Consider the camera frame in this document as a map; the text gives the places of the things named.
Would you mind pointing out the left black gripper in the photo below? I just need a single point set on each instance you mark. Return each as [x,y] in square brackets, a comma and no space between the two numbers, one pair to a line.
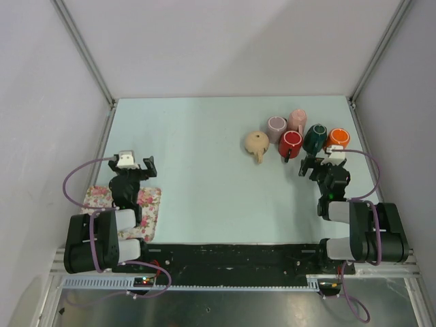
[143,176]

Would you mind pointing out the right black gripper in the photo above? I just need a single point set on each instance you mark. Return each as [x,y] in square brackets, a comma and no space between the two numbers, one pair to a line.
[308,162]

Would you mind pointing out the dark green mug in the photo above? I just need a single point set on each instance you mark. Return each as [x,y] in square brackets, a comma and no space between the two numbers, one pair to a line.
[315,139]

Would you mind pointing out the red mug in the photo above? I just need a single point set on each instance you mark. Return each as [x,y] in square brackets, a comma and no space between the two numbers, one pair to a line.
[290,145]

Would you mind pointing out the orange mug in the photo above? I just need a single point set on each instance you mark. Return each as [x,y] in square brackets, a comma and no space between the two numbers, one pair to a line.
[339,137]

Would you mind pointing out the pink mug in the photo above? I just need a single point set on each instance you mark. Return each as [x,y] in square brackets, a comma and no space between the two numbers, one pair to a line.
[297,121]

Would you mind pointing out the beige mug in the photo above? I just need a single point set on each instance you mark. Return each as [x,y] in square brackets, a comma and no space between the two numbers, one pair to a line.
[257,143]

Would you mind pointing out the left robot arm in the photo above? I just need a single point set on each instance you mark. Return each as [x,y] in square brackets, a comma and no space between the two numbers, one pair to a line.
[92,239]

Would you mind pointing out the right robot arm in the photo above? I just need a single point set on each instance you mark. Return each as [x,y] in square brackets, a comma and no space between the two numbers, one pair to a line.
[376,233]

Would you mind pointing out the mauve mug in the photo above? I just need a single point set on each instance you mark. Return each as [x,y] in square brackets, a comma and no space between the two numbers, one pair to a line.
[276,126]

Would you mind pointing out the floral tray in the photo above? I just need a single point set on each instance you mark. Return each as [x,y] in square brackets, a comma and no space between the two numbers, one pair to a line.
[149,199]

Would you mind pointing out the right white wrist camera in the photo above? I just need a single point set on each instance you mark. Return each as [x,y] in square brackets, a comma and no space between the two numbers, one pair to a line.
[335,155]

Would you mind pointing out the right aluminium frame post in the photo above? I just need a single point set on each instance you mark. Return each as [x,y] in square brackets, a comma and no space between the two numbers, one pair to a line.
[388,35]

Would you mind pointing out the aluminium frame post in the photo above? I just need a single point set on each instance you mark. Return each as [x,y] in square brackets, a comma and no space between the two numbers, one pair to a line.
[83,50]
[388,35]

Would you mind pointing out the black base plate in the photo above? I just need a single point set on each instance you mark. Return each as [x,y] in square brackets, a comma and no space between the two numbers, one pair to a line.
[236,265]

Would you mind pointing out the white cable duct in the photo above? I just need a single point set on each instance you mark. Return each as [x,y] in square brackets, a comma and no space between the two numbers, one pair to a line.
[139,283]

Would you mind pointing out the left aluminium frame post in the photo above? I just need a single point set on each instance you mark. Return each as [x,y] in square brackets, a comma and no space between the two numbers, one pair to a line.
[83,50]

